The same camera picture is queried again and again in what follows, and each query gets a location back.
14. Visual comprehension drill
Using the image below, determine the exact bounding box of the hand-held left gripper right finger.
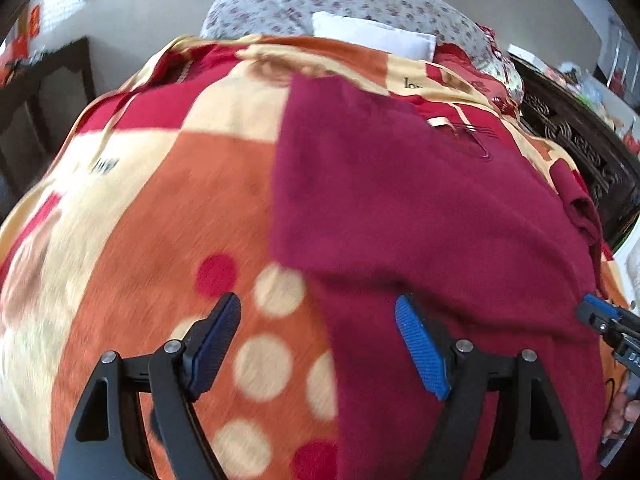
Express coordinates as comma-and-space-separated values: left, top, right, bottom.
395, 294, 583, 480

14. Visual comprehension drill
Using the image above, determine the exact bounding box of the pile of small household clutter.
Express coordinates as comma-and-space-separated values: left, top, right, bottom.
550, 57, 640, 158

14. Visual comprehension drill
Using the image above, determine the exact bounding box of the white pillow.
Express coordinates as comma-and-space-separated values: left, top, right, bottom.
311, 11, 440, 61

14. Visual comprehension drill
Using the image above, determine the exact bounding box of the dark wooden furniture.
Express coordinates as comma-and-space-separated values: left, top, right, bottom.
0, 35, 98, 211

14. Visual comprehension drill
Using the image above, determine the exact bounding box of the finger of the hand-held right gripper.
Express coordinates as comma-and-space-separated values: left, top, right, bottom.
575, 294, 632, 337

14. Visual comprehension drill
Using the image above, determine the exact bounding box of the orange red cream printed blanket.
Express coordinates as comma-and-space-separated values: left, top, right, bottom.
0, 34, 636, 480

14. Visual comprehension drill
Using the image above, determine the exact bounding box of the maroon knit garment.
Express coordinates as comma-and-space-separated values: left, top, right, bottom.
269, 74, 608, 480

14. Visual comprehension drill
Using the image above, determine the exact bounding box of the white ornate chair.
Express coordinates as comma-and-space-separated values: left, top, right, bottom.
612, 232, 640, 306

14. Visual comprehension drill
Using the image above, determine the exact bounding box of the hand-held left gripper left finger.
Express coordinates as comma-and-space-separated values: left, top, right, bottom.
56, 291, 242, 480

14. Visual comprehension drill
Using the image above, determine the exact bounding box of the dark carved wooden headboard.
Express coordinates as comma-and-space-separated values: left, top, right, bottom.
507, 52, 640, 241

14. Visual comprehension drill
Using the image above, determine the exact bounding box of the person's right hand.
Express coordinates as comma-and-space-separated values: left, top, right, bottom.
602, 387, 640, 442

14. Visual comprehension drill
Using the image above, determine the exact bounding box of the red floral pillow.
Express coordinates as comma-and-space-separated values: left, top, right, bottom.
475, 22, 526, 116

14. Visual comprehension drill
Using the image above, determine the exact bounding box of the white box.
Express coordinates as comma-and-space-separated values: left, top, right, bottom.
508, 44, 543, 68

